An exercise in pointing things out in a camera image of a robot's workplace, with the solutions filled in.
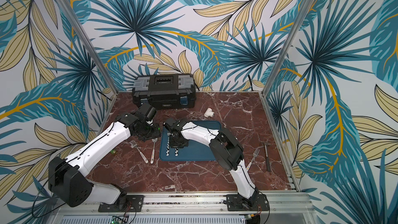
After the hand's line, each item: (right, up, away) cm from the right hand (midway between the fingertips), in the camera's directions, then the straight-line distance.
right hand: (175, 145), depth 90 cm
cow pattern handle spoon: (+1, -3, -3) cm, 4 cm away
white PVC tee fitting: (+21, +19, +15) cm, 32 cm away
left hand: (-7, +7, -11) cm, 15 cm away
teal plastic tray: (+12, -3, -2) cm, 12 cm away
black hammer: (+53, -7, -3) cm, 54 cm away
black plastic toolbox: (-7, +32, +8) cm, 34 cm away
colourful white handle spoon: (-12, +3, +1) cm, 13 cm away
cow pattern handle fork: (-4, -3, -2) cm, 5 cm away
